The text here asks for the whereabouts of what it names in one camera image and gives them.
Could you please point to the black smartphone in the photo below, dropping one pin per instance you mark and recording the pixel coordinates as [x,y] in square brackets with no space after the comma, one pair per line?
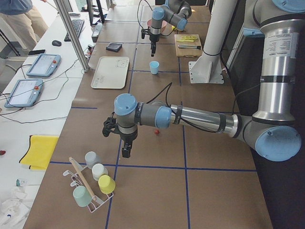
[36,52]

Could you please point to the wooden rack handle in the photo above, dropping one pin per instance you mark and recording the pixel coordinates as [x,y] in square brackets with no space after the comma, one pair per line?
[79,169]

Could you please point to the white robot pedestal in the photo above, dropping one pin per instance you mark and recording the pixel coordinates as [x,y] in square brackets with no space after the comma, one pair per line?
[208,69]

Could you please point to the light blue cup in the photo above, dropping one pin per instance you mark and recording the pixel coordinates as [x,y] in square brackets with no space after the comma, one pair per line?
[154,67]

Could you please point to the yellow cup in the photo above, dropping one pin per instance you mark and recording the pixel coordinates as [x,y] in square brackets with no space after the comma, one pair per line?
[106,184]

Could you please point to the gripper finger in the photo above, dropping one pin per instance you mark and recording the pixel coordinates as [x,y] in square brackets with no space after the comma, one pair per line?
[153,49]
[126,150]

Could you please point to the blue teach pendant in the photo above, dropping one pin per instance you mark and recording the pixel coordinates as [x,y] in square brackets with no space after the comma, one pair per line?
[44,65]
[25,93]

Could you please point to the yellow cloth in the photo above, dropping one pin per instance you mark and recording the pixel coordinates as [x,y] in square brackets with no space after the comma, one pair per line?
[40,151]

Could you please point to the cream bear tray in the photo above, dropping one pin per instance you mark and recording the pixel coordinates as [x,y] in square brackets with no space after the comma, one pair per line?
[110,73]

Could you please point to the wooden cutting board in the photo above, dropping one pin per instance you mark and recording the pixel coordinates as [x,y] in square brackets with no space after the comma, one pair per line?
[187,52]

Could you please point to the black keyboard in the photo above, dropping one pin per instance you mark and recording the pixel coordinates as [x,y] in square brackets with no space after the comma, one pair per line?
[77,25]

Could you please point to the aluminium frame post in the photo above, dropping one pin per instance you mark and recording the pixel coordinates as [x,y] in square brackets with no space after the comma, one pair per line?
[72,34]

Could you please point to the mint green cup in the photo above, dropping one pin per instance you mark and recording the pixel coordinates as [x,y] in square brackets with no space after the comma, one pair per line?
[82,196]

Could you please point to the black computer mouse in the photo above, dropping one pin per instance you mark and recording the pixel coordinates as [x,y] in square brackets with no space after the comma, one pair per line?
[56,43]

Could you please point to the person in beige trousers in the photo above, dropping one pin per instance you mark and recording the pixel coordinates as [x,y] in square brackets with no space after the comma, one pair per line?
[25,20]

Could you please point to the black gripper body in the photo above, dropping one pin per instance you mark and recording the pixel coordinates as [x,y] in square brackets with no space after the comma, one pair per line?
[127,137]
[154,38]

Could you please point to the yellow plastic knife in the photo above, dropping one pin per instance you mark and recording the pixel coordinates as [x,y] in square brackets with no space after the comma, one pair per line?
[185,41]

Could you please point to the white cup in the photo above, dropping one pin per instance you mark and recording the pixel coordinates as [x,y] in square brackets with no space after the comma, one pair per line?
[98,170]

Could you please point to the grey cup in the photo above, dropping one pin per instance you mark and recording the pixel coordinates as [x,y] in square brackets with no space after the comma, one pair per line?
[91,159]

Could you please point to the pink bowl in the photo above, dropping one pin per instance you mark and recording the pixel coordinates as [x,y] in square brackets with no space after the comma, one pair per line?
[163,27]

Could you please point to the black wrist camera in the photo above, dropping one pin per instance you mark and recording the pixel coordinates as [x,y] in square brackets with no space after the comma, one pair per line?
[110,126]
[145,32]

